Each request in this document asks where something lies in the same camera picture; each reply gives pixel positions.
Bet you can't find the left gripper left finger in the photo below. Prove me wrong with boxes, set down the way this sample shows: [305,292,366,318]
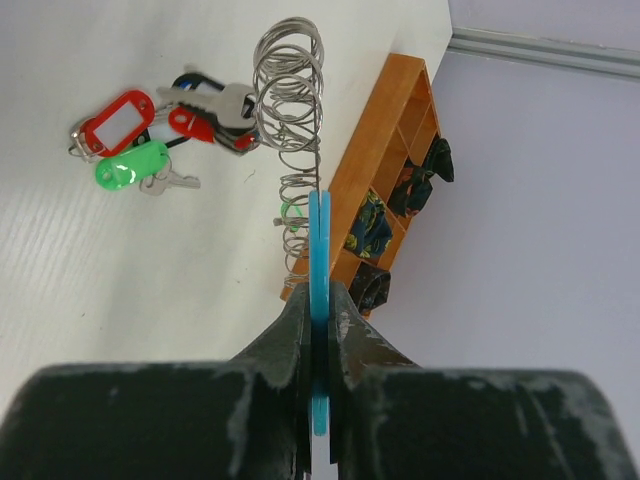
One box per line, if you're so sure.
[1,286,311,479]

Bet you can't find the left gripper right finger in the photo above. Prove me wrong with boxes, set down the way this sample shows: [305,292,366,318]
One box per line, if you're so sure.
[328,282,639,479]

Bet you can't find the green tag key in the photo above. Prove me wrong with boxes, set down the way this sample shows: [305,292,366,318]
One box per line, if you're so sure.
[95,141,201,196]

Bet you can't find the red tag key bunch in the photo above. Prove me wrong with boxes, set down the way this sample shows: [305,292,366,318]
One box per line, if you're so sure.
[67,67,259,163]

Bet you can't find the blue handled key organiser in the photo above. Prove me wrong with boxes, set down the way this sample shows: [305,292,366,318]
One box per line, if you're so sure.
[253,16,331,436]

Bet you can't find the black fabric bundle bottom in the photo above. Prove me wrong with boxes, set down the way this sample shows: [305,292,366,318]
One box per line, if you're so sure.
[349,263,391,315]

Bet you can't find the black fabric bundle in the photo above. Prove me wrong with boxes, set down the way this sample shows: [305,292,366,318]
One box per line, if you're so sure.
[387,137,455,218]
[349,263,391,315]

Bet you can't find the floral fabric bundle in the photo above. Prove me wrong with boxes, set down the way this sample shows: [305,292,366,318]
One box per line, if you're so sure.
[344,191,393,259]

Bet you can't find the wooden compartment tray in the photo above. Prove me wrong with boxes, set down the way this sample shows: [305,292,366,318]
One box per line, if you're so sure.
[278,52,441,321]

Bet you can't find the right aluminium frame post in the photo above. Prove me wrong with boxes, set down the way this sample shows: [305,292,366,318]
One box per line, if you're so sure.
[448,27,639,83]

